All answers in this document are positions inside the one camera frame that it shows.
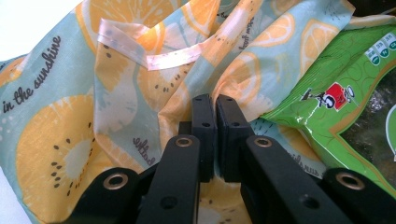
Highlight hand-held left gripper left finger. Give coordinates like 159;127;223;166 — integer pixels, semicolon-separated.
136;94;218;224

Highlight orange fruit print cloth bag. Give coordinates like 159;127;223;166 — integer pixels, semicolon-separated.
0;0;356;224

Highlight green seaweed snack packet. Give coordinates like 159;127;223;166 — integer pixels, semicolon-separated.
261;23;396;200

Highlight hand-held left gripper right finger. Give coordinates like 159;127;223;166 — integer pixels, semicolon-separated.
216;94;353;224

